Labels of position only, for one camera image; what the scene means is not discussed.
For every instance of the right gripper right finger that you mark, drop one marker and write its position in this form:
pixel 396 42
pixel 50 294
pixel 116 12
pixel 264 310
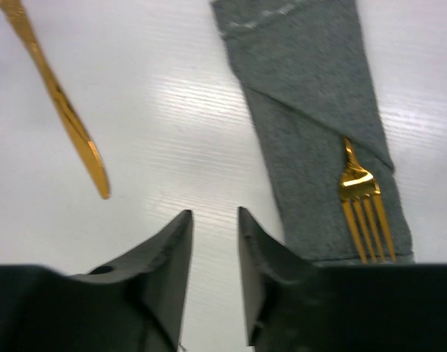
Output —
pixel 280 289

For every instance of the grey cloth napkin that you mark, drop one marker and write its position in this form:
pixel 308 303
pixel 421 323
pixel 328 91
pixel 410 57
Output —
pixel 305 76

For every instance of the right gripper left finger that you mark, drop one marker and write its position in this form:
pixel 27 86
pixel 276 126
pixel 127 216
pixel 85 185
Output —
pixel 155 275

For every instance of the gold fork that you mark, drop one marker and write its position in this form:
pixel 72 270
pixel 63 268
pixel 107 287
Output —
pixel 361 201

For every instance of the gold knife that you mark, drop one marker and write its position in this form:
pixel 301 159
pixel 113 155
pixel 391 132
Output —
pixel 17 17

